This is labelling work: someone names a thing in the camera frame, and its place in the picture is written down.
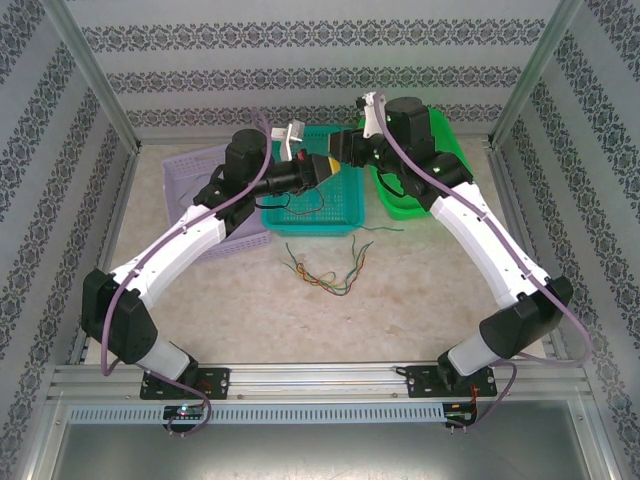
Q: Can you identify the dark wire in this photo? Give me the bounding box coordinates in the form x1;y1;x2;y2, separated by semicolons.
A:
284;189;326;217

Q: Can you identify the teal plastic basket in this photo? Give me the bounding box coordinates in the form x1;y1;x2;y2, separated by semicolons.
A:
259;124;369;239

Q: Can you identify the lavender plastic basket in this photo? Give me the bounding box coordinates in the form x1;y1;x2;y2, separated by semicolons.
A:
162;149;274;264

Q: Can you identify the green plastic basket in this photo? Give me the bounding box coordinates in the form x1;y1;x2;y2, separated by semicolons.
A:
357;106;474;222

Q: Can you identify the grey metal shelf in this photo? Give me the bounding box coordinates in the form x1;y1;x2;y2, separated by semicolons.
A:
29;419;616;480

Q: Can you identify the thin black right gripper cable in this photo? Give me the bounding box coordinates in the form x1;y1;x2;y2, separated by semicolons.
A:
374;167;407;199

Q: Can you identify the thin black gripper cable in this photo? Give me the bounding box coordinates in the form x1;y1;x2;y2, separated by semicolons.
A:
253;192;292;210
374;167;407;199

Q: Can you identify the thin black left gripper cable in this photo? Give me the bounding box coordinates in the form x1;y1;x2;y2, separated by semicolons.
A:
253;192;292;210

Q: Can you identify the aluminium table side rail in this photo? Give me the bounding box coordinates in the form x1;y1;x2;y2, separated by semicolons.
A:
67;144;144;366

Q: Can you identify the aluminium frame post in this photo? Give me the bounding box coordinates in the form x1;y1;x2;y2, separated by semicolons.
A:
38;0;142;151
487;0;586;149

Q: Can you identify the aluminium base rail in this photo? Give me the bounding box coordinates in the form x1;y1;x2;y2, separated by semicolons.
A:
49;363;586;401

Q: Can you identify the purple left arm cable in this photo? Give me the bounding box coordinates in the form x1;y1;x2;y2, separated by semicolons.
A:
99;107;276;437

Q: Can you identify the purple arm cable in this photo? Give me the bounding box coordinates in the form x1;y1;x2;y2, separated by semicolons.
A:
372;89;596;434
99;107;276;437

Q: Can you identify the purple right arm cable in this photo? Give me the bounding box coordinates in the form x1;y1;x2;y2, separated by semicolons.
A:
372;89;596;434

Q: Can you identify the slotted grey cable duct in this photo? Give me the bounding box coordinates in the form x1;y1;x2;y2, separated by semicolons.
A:
67;403;446;425

